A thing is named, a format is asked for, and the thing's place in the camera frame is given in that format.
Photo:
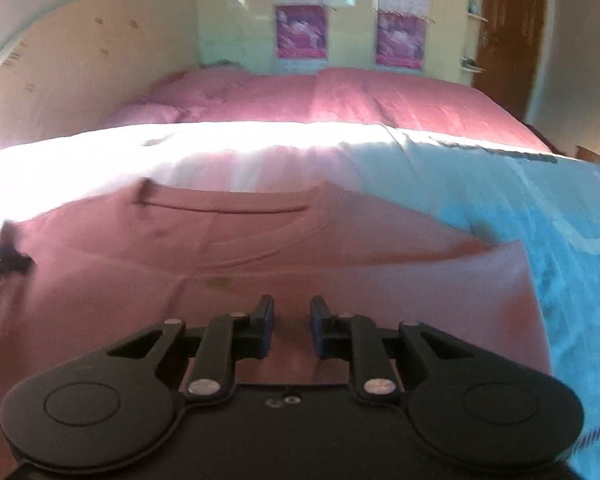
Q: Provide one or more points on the white corner shelves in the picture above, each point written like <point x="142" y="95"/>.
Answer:
<point x="474" y="26"/>

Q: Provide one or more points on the pink long-sleeve sweater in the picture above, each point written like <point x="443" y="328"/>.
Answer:
<point x="109" y="266"/>

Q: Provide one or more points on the brown wooden door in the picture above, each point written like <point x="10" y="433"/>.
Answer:
<point x="508" y="52"/>

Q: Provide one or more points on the cream glossy wardrobe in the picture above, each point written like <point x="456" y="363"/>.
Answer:
<point x="243" y="31"/>

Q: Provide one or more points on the lower left pink poster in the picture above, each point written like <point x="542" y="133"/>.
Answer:
<point x="300" y="38"/>

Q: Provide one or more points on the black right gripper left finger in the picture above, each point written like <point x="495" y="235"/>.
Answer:
<point x="117" y="403"/>

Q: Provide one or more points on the blue patterned bed sheet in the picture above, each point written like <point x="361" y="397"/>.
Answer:
<point x="548" y="204"/>

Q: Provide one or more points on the pink folded blanket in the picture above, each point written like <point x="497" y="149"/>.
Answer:
<point x="343" y="95"/>

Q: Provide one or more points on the pink pillow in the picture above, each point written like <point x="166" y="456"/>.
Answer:
<point x="143" y="114"/>

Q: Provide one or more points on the cream curved headboard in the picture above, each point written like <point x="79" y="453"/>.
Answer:
<point x="74" y="66"/>

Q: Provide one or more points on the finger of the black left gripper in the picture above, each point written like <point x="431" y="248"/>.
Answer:
<point x="0" y="264"/>

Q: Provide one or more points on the lower right pink poster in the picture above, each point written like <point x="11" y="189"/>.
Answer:
<point x="401" y="40"/>

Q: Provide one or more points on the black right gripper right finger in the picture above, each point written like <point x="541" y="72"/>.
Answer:
<point x="465" y="403"/>

